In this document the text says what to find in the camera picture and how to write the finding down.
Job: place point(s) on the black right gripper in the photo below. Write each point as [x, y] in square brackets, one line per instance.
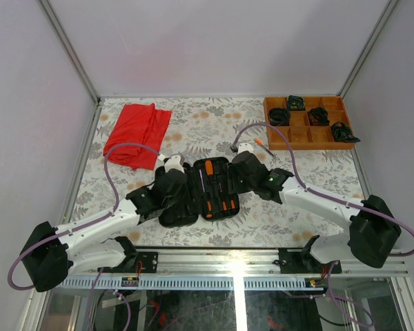
[232, 175]

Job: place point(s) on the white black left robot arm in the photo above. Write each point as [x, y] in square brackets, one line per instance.
[52, 253]

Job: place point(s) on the black orange stubby screwdriver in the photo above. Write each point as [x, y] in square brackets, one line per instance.
[209, 171]

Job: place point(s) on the black plastic tool case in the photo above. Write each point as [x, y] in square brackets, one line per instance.
[189, 214]

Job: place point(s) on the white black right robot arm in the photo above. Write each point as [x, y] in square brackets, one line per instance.
[367, 234]

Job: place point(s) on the orange compartment tray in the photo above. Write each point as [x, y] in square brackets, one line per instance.
[300, 133]

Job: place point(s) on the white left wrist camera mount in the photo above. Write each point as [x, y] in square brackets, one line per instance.
[174, 162]

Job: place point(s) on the red folded cloth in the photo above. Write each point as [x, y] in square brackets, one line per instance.
[137, 135]

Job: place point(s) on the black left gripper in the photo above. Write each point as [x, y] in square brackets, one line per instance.
[184, 200]

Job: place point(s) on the large black handled screwdriver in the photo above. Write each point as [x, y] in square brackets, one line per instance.
[209, 213]

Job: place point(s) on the small orange precision screwdriver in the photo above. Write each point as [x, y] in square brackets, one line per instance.
[262, 146]

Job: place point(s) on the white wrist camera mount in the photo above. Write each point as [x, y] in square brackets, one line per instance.
[242, 147]
[174, 162]

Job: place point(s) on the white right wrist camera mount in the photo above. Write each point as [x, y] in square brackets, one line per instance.
[242, 147]

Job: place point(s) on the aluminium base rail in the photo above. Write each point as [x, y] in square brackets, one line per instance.
[217, 269]

